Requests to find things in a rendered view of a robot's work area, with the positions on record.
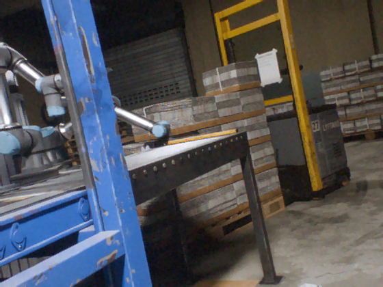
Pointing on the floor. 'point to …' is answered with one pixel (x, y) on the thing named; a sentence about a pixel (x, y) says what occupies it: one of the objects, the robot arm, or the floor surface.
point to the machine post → (97, 136)
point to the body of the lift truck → (280, 136)
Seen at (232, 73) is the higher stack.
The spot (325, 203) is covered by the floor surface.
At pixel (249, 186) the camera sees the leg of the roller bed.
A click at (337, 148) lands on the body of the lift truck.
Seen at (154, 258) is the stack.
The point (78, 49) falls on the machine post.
